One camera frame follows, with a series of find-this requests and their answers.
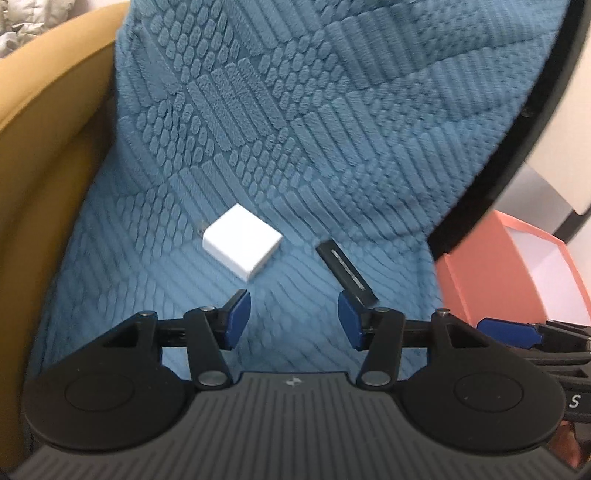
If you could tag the person's right hand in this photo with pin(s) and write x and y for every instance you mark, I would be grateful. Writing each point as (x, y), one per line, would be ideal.
(569, 445)

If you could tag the blue textured chair cover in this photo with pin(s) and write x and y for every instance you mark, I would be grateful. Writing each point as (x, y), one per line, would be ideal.
(300, 138)

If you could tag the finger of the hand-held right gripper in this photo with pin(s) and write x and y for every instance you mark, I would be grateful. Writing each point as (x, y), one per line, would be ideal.
(508, 331)

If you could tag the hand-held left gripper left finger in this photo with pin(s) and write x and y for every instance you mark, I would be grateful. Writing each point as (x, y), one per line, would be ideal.
(238, 318)

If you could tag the black bar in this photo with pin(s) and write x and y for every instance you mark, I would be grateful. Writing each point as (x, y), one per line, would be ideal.
(346, 272)

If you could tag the white charger cube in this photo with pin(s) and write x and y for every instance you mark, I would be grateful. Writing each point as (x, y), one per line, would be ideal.
(242, 240)

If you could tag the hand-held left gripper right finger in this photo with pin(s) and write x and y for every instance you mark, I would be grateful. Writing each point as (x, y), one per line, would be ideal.
(351, 318)

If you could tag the grey duvet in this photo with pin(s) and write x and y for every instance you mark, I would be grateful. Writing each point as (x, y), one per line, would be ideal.
(27, 23)

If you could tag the pink cardboard box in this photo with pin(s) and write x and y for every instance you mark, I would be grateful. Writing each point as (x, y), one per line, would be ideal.
(480, 281)

